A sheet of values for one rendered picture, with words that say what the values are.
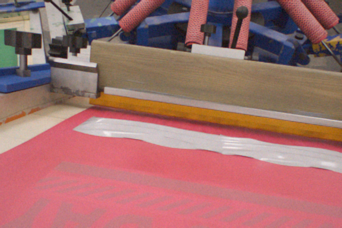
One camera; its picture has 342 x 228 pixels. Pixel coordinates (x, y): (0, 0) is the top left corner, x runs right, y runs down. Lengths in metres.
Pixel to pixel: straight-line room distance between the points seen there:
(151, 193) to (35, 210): 0.08
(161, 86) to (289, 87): 0.18
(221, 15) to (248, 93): 0.72
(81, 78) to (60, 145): 0.15
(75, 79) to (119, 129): 0.12
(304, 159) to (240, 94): 0.13
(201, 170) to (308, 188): 0.10
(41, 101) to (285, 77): 0.35
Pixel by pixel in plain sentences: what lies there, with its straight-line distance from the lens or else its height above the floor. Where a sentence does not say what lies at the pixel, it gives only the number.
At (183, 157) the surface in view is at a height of 1.28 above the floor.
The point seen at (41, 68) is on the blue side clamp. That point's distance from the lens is 0.51.
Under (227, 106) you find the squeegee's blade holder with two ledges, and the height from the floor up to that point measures 1.25.
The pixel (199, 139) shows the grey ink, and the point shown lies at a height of 1.26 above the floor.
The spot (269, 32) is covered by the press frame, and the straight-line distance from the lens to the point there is 1.13.
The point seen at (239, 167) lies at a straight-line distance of 0.30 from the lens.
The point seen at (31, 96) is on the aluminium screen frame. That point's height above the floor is 1.27.
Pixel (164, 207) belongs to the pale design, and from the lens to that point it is 0.21.
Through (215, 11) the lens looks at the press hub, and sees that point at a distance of 1.11.
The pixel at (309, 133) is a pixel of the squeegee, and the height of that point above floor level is 1.22.
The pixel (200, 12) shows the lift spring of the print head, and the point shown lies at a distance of 0.85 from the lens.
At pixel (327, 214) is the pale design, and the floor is 1.32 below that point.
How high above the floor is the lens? 1.52
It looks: 46 degrees down
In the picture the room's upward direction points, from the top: 4 degrees clockwise
